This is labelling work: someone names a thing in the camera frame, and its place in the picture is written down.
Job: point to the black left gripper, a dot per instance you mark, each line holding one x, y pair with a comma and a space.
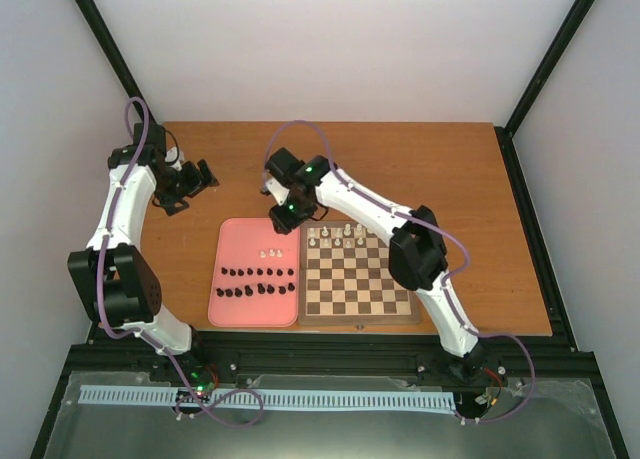
195, 179

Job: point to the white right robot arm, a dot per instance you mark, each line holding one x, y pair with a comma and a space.
417, 251

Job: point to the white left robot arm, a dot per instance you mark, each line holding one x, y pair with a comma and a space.
116, 285

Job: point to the pink plastic tray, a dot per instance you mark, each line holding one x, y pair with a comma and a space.
239, 244

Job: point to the light blue cable duct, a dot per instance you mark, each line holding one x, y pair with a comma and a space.
271, 400

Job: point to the wooden chess board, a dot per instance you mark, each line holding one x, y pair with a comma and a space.
350, 286

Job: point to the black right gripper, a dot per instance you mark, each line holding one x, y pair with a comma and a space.
284, 224

